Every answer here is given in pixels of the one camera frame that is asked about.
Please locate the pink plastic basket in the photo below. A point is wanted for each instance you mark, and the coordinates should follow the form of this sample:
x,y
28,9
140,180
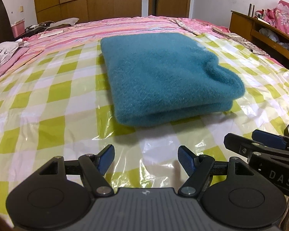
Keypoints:
x,y
18,28

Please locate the wooden side desk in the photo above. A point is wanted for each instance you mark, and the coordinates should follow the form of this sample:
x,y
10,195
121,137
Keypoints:
x,y
271,40

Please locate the grey cushion on nightstand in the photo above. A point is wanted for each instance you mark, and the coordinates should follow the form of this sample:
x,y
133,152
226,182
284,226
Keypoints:
x,y
65,22

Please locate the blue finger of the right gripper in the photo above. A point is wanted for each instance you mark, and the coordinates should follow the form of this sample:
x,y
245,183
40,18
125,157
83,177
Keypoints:
x,y
246,147
271,140

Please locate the pink striped bedspread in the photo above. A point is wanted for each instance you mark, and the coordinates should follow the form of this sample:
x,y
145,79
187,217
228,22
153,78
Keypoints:
x,y
87,32

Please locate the teal fuzzy flower sweater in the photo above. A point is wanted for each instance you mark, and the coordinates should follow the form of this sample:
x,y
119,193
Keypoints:
x,y
156,78

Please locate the white paper box on bed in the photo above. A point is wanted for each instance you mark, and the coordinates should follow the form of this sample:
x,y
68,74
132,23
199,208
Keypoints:
x,y
50,34

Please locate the green white checked plastic sheet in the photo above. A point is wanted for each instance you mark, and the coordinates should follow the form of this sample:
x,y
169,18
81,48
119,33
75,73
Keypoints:
x,y
60,104

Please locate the grey pillow with pink dots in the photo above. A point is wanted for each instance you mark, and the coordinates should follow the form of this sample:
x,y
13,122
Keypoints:
x,y
10,52

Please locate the brown wooden wardrobe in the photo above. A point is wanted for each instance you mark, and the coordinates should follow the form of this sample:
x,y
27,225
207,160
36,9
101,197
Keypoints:
x,y
85,10

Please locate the metal thermos bottle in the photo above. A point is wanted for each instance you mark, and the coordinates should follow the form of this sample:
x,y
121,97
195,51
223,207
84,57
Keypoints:
x,y
251,10

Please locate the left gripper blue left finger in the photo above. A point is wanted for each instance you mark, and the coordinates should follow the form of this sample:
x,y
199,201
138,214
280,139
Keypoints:
x,y
93,168

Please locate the pink floral bedding pile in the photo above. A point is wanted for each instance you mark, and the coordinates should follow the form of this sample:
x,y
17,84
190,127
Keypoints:
x,y
277,17

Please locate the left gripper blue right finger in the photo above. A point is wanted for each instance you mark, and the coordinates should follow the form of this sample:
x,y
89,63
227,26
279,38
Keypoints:
x,y
198,168

